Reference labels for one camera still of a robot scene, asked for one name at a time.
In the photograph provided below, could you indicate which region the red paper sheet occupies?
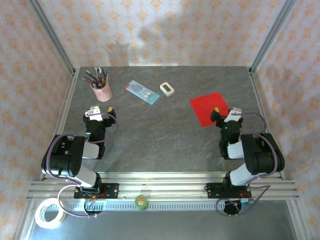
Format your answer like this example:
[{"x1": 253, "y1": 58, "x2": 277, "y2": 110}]
[{"x1": 189, "y1": 91, "x2": 232, "y2": 129}]

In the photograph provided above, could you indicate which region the pink pencil cup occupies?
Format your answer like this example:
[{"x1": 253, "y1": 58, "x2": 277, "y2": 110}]
[{"x1": 89, "y1": 81, "x2": 113, "y2": 103}]

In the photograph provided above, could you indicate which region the blue sticker packet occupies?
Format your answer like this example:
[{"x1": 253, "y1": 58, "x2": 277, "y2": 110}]
[{"x1": 124, "y1": 79, "x2": 161, "y2": 105}]

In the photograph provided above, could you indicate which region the white digital timer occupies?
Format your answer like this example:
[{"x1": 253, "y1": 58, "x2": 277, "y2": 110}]
[{"x1": 159, "y1": 81, "x2": 175, "y2": 98}]

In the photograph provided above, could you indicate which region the green tape roll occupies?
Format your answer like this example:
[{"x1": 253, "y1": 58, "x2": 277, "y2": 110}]
[{"x1": 134, "y1": 194, "x2": 149, "y2": 211}]

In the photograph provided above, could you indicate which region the wide aluminium profile beam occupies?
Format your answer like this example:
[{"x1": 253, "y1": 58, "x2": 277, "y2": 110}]
[{"x1": 26, "y1": 179, "x2": 301, "y2": 202}]

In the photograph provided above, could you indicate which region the white masking tape roll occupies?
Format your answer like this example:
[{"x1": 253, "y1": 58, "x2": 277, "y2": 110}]
[{"x1": 34, "y1": 197, "x2": 68, "y2": 230}]

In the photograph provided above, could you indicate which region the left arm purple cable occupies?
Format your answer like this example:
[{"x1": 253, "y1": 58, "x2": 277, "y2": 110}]
[{"x1": 44, "y1": 111, "x2": 120, "y2": 218}]

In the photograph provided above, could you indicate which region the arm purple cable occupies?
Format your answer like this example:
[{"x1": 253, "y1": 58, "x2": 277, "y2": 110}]
[
  {"x1": 44, "y1": 111, "x2": 120, "y2": 218},
  {"x1": 215, "y1": 111, "x2": 279, "y2": 218}
]

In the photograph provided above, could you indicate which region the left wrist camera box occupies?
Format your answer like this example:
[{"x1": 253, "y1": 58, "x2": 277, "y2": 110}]
[{"x1": 84, "y1": 105, "x2": 104, "y2": 123}]

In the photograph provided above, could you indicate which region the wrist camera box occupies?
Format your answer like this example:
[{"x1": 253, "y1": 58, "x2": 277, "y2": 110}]
[
  {"x1": 84, "y1": 105, "x2": 104, "y2": 123},
  {"x1": 224, "y1": 106, "x2": 243, "y2": 123}
]

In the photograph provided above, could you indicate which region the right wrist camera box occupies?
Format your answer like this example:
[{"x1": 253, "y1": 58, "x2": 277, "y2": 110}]
[{"x1": 224, "y1": 106, "x2": 243, "y2": 123}]

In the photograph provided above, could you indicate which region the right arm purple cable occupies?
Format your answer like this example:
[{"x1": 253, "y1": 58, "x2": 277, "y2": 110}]
[{"x1": 215, "y1": 111, "x2": 279, "y2": 218}]

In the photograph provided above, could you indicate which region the left aluminium side rail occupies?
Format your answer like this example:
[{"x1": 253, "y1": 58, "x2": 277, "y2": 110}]
[{"x1": 38, "y1": 68, "x2": 81, "y2": 181}]

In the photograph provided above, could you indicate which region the aluminium side rail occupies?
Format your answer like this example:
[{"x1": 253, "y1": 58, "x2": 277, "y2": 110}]
[
  {"x1": 38, "y1": 68, "x2": 81, "y2": 181},
  {"x1": 248, "y1": 68, "x2": 286, "y2": 181}
]

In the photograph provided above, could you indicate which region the right aluminium side rail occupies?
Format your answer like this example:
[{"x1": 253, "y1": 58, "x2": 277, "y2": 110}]
[{"x1": 248, "y1": 68, "x2": 286, "y2": 181}]

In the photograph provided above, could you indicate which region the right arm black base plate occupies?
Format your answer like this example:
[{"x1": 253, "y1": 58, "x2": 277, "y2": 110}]
[{"x1": 206, "y1": 182, "x2": 252, "y2": 200}]

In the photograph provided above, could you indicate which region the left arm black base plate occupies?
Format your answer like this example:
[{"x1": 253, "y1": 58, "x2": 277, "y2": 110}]
[{"x1": 73, "y1": 183, "x2": 120, "y2": 200}]

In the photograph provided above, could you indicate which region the narrow aluminium cross rail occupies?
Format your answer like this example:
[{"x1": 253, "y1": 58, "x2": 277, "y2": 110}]
[{"x1": 39, "y1": 171, "x2": 286, "y2": 181}]

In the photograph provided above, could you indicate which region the grey slotted cable duct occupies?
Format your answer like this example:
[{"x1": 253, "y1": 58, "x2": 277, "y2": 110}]
[{"x1": 63, "y1": 201, "x2": 247, "y2": 211}]

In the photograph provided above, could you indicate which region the right aluminium frame post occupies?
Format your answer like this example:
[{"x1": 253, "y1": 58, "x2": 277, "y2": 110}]
[{"x1": 248, "y1": 0, "x2": 299, "y2": 74}]

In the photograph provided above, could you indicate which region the aluminium frame post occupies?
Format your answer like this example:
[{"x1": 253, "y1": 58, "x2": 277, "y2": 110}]
[
  {"x1": 248, "y1": 0, "x2": 299, "y2": 74},
  {"x1": 26, "y1": 0, "x2": 77, "y2": 75}
]

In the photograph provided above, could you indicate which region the left aluminium frame post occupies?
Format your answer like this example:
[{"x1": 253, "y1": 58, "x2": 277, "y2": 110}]
[{"x1": 26, "y1": 0, "x2": 77, "y2": 75}]

